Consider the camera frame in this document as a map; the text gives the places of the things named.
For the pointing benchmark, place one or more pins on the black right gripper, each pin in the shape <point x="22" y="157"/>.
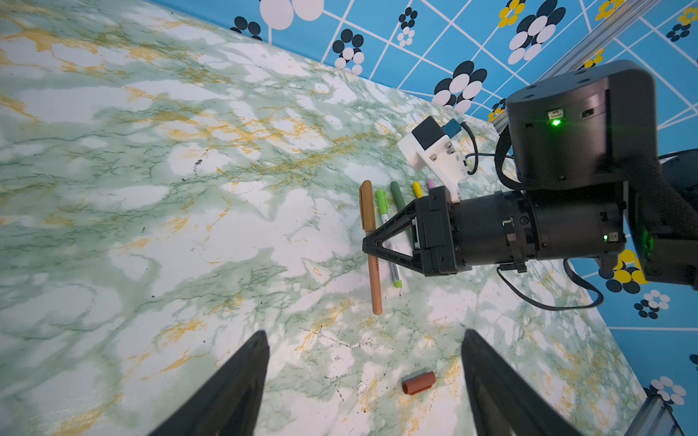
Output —
<point x="507" y="228"/>

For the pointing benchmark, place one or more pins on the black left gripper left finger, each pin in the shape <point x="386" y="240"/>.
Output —
<point x="229" y="402"/>

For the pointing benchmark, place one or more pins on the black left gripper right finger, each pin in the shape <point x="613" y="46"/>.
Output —
<point x="501" y="401"/>

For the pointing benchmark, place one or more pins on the dark green pen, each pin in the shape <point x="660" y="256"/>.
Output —
<point x="401" y="204"/>

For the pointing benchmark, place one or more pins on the white pen yellow end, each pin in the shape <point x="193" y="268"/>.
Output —
<point x="418" y="190"/>

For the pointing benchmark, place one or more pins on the small brown cap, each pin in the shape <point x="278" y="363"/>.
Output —
<point x="419" y="383"/>

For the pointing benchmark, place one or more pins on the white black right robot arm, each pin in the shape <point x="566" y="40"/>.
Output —
<point x="581" y="177"/>

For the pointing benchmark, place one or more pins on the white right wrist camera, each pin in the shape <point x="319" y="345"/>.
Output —
<point x="431" y="144"/>

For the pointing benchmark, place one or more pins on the aluminium frame post right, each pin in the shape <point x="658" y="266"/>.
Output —
<point x="541" y="39"/>

